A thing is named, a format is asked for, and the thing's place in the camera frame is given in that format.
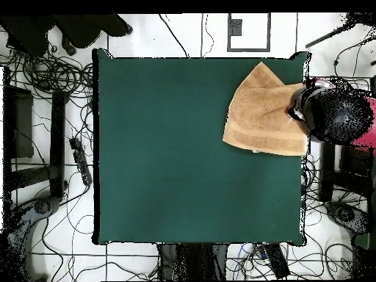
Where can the tan terry towel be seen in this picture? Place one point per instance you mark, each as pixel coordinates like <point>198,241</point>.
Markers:
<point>258,117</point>

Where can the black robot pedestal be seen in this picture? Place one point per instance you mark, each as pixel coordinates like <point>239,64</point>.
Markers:
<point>194,261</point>

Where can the black tripod leg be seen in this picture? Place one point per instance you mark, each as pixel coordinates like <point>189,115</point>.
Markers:
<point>326,36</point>

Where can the grey square frame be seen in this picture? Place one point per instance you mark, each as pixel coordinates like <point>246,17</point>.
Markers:
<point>248,50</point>

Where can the black stand frame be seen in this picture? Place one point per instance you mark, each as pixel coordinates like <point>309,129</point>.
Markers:
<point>58,141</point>
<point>327,176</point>

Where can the grey stand foot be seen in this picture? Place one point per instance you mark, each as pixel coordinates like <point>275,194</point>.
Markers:
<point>44,206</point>
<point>349,216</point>

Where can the small grey box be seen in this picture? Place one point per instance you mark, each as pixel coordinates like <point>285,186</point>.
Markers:
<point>235,27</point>

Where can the black office chair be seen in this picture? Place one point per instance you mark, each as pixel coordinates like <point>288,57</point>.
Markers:
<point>82,29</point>

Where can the dark green table cloth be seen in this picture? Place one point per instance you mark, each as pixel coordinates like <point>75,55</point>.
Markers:
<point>161,147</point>

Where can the black flat box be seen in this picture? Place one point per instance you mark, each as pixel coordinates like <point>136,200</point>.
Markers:
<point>355,161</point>
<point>22,123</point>

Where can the long black power strip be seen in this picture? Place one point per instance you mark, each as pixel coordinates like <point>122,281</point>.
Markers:
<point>277,261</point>

